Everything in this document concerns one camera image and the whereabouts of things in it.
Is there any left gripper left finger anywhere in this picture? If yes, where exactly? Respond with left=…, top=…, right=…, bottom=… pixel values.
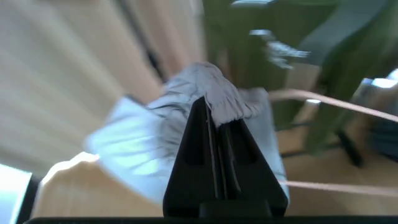
left=163, top=96, right=221, bottom=218

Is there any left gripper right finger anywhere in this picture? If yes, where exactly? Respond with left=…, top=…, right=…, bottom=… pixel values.
left=218, top=118, right=289, bottom=218

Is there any pale blue garment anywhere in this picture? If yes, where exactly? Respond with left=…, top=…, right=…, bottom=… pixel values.
left=84, top=61, right=290, bottom=206

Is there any pink clothes hanger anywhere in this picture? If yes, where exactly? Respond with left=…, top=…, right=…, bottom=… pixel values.
left=269, top=88, right=398, bottom=198

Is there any green long-sleeved shirt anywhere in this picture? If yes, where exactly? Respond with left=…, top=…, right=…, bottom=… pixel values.
left=201, top=0, right=398, bottom=155

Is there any black clothes rack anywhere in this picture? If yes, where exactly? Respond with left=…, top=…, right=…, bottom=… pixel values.
left=116, top=0, right=364, bottom=169

